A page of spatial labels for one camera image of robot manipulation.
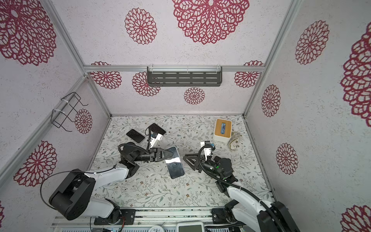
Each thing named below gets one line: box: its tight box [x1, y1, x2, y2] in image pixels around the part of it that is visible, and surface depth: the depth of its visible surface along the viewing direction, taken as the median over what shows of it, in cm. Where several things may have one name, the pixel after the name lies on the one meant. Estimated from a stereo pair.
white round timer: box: [148, 224, 165, 232], surface depth 69 cm
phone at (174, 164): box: [165, 145, 185, 180], surface depth 70 cm
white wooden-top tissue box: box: [212, 117, 233, 143], surface depth 106 cm
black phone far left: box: [126, 129, 145, 144], surface depth 110 cm
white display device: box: [176, 222, 205, 232], surface depth 69 cm
